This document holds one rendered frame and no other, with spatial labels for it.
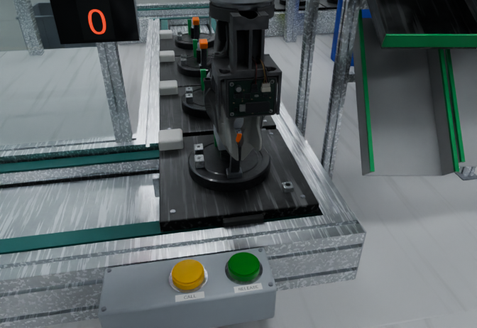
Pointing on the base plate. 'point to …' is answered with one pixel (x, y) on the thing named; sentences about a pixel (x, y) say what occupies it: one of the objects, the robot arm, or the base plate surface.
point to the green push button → (243, 266)
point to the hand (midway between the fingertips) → (238, 149)
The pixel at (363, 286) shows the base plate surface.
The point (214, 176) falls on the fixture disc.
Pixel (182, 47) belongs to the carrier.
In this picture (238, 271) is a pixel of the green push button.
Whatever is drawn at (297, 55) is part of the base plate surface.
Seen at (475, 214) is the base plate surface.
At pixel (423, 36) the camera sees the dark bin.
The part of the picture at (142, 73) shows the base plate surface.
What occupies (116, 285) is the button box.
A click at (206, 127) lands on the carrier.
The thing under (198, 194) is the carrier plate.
